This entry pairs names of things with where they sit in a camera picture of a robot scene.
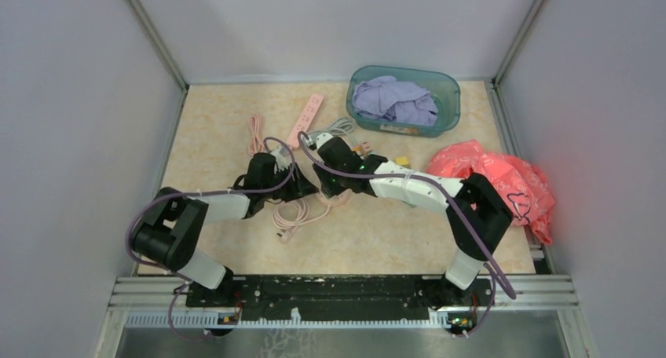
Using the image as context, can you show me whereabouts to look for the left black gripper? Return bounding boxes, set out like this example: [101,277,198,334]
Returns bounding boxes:
[262,161,318,202]

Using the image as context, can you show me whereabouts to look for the pink round power strip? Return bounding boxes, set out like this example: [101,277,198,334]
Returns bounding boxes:
[272,191,351,244]

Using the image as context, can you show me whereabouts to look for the pink brown charger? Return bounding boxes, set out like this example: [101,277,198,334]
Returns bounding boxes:
[359,141,372,155]

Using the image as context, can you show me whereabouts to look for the pink long power strip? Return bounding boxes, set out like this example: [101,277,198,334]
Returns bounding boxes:
[247,93,324,155]

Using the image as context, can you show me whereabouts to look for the orange power strip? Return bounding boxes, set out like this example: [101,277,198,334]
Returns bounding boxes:
[306,117,369,157]

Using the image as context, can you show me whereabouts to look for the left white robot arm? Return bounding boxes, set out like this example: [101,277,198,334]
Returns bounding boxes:
[127,153,319,306]

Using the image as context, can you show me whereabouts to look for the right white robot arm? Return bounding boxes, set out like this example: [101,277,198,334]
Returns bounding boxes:
[298,133,516,305]

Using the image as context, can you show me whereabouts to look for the yellow charger near basin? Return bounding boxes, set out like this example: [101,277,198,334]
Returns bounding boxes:
[394,156,411,168]

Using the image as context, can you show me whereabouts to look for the purple cloth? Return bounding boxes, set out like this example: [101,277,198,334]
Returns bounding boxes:
[351,75,438,126]

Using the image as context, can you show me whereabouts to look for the teal plastic basin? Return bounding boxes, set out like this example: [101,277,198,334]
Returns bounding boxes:
[346,65,461,137]

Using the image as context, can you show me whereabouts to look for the pink plastic bag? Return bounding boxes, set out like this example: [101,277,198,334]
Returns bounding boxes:
[426,140,555,245]

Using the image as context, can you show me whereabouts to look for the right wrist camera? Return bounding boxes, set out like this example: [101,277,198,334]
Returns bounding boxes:
[313,132,335,149]

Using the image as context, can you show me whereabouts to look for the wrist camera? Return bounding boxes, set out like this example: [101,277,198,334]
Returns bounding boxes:
[313,132,335,149]
[270,145,292,172]

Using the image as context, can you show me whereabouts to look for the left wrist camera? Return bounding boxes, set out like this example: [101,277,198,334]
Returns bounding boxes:
[270,145,292,172]

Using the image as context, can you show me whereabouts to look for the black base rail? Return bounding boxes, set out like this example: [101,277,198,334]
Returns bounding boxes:
[173,275,479,334]

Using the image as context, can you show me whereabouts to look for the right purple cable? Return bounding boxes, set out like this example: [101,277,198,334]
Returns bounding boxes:
[297,130,517,338]

